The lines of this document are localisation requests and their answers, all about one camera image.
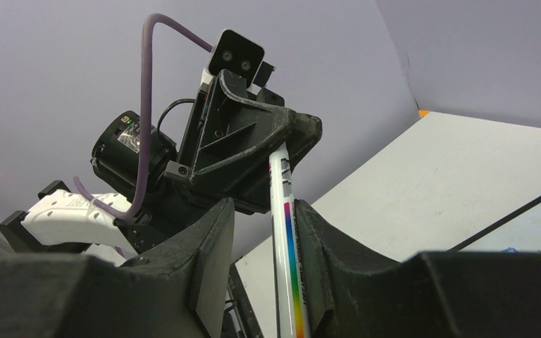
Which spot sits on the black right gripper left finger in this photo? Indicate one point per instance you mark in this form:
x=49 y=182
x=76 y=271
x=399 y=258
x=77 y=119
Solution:
x=176 y=289

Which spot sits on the white marker pen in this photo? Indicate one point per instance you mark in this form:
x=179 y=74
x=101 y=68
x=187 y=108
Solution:
x=290 y=293

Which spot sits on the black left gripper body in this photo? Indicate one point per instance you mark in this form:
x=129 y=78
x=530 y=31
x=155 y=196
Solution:
x=198 y=178

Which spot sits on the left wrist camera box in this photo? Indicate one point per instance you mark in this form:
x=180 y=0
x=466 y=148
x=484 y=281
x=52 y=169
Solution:
x=239 y=55

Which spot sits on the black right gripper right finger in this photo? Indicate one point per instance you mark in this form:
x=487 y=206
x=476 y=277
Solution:
x=354 y=291

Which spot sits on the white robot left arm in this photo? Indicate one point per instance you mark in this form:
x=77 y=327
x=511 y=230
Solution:
x=69 y=221

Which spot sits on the white whiteboard black frame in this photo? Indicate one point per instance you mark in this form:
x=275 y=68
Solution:
x=519 y=231

